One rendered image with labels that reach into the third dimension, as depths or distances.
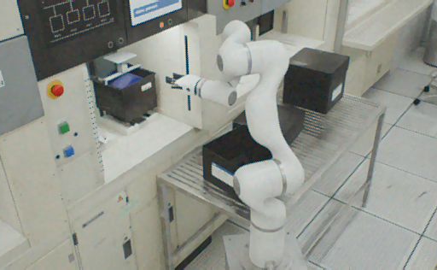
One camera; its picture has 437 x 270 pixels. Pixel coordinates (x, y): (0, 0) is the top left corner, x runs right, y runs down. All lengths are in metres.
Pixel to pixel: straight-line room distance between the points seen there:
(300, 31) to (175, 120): 1.46
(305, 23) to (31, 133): 2.30
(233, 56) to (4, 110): 0.72
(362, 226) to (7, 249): 2.10
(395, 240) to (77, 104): 2.10
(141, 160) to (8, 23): 0.86
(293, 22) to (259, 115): 2.12
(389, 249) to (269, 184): 1.66
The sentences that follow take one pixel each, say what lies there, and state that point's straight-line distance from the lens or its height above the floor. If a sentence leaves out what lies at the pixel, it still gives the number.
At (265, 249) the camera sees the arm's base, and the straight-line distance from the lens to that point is 1.66.
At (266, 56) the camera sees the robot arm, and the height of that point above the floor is 1.50.
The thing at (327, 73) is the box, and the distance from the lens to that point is 2.58.
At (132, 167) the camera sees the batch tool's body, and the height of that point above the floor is 0.86.
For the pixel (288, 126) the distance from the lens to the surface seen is 2.34.
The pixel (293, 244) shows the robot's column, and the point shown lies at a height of 0.76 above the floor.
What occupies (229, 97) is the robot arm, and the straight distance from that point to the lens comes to 1.85.
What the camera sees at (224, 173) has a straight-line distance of 1.99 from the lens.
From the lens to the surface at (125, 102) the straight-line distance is 2.19.
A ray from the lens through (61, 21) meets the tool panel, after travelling 1.63.
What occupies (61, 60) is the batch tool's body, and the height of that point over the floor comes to 1.44.
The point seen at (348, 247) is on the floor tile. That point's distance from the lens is 2.98.
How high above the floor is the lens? 2.04
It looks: 32 degrees down
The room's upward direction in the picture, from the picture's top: 1 degrees counter-clockwise
